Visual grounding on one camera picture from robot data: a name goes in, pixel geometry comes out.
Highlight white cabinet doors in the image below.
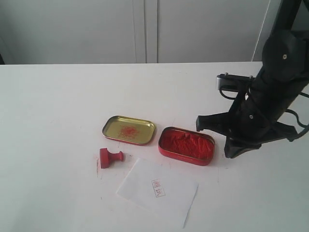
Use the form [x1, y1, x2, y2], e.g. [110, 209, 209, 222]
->
[0, 0, 280, 64]

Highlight white paper sheet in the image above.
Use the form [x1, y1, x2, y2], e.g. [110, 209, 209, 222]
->
[116, 159, 198, 228]

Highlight dark metal post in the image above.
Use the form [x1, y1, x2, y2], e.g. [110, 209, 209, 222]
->
[271, 0, 302, 35]

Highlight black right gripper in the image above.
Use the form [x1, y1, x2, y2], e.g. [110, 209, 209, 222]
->
[196, 89, 297, 159]

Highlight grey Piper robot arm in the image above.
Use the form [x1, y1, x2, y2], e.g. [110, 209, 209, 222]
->
[196, 30, 309, 159]

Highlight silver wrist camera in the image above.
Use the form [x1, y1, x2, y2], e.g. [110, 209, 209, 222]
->
[216, 73, 255, 92]

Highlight red ink pad tin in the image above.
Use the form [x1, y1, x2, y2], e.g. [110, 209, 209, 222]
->
[158, 127, 215, 166]

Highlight red rubber stamp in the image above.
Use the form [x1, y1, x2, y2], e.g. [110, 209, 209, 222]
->
[99, 148, 124, 169]

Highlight gold tin lid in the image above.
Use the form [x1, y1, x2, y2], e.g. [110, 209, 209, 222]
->
[102, 116, 156, 145]

